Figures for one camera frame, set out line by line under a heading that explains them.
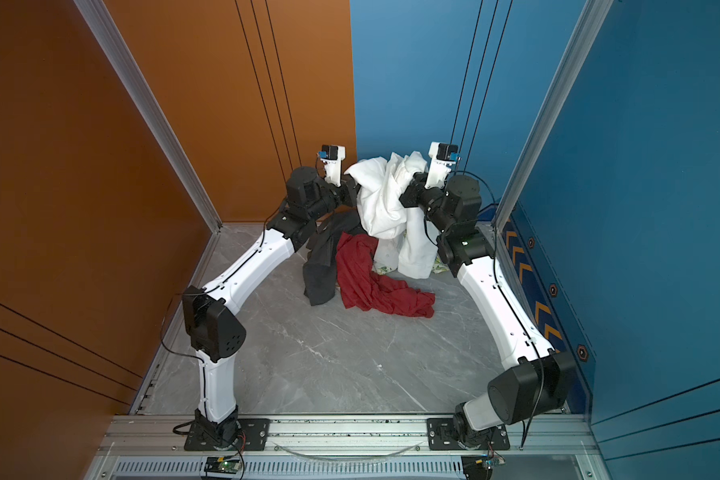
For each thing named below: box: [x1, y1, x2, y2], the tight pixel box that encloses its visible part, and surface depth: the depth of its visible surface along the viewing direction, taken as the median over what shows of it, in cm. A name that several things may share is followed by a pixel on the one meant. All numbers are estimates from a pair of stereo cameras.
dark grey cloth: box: [303, 209, 367, 306], surface depth 97 cm
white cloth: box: [344, 151, 438, 280], surface depth 72 cm
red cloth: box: [335, 232, 436, 318], surface depth 96 cm
